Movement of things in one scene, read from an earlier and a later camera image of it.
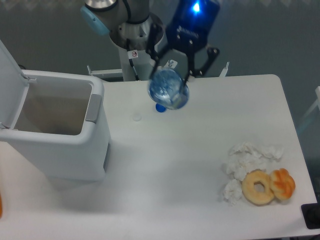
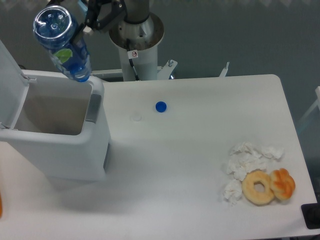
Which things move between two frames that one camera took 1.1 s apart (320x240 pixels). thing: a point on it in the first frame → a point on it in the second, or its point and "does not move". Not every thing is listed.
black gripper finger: x=213 y=53 → x=100 y=14
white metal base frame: x=169 y=64 does not move
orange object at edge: x=1 y=206 does not move
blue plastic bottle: x=167 y=88 → x=55 y=27
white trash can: x=54 y=121 does not move
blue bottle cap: x=160 y=108 does not move
